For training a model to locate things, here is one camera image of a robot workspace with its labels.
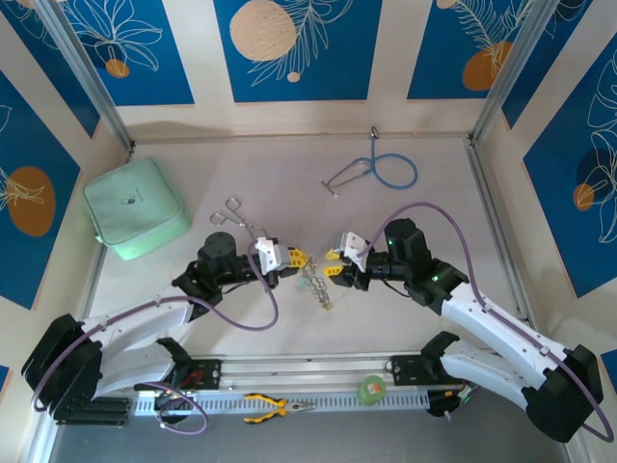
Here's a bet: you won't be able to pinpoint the metal key holder with rings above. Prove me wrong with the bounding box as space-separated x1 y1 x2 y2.
292 258 335 313

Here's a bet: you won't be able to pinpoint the metal scissor tongs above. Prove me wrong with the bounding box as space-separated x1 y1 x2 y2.
208 196 265 241

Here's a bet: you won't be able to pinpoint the mint green medicine bag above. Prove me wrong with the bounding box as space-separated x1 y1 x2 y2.
83 157 193 261

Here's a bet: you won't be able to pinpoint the blue stethoscope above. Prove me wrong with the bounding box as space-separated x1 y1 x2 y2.
320 125 418 198

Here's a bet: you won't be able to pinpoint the green tape roll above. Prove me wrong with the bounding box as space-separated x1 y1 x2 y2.
356 374 386 405

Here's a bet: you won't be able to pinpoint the blue poster dark circle leaves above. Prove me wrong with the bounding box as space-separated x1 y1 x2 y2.
523 33 617 299

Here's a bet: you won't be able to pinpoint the blue poster large peach circle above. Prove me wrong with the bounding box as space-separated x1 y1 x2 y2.
214 0 384 103

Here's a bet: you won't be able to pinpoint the blue poster orange circle fern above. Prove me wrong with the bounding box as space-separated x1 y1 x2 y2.
407 0 536 101

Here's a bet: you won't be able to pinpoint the blue poster white flower outline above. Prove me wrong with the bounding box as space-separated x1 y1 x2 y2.
62 0 196 107

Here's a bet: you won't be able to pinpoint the blue poster orange oval lily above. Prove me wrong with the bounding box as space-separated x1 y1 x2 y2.
0 69 82 310

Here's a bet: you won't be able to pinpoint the blue poster strip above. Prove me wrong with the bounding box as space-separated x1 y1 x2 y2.
0 0 101 140
500 0 595 129

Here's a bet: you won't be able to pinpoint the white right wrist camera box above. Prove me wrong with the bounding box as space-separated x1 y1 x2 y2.
335 231 373 272

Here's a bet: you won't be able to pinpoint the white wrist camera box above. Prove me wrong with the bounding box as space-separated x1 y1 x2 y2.
335 231 373 272
254 235 283 272

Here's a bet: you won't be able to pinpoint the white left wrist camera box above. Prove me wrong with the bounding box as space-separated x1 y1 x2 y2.
254 235 283 272

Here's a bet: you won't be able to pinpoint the aluminium table side rail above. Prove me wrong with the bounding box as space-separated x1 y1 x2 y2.
71 142 135 351
465 137 536 334

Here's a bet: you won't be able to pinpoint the slotted grey cable duct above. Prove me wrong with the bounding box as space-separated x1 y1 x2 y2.
132 389 430 416

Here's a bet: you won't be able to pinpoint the yellow handled pliers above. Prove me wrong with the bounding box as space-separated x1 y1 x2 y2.
243 393 317 424

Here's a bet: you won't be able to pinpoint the aluminium frame post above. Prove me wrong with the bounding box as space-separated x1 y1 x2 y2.
469 0 555 146
36 0 134 150

